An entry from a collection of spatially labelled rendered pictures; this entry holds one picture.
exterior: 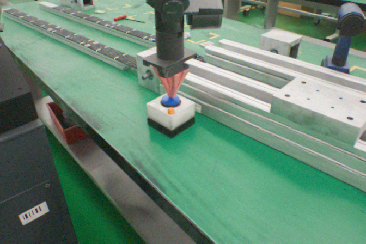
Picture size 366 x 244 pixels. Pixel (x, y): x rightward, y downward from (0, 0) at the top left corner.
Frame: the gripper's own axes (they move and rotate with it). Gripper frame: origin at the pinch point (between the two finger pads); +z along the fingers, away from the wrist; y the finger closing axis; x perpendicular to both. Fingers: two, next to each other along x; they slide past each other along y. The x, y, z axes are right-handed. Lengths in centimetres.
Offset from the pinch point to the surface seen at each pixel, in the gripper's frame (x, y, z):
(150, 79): 15.8, 8.0, 4.8
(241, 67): -0.9, 26.8, 2.6
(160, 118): -0.7, -4.2, 4.1
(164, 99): 0.3, -1.8, 0.9
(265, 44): 1.8, 45.2, 1.9
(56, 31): 74, 12, 5
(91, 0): 107, 49, 4
